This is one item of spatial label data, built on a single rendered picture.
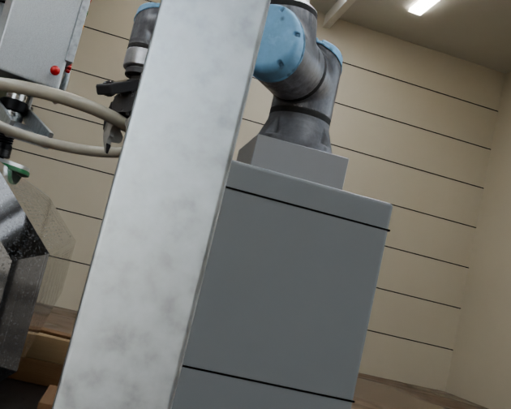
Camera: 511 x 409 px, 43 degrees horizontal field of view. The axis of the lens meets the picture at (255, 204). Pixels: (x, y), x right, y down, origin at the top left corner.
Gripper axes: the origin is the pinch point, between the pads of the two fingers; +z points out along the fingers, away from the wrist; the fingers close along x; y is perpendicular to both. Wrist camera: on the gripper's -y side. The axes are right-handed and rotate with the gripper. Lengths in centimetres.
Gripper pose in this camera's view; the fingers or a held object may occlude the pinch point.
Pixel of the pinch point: (115, 147)
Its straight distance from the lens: 157.1
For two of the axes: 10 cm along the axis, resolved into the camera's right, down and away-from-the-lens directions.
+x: -8.7, -0.8, 4.8
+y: 4.4, 2.7, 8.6
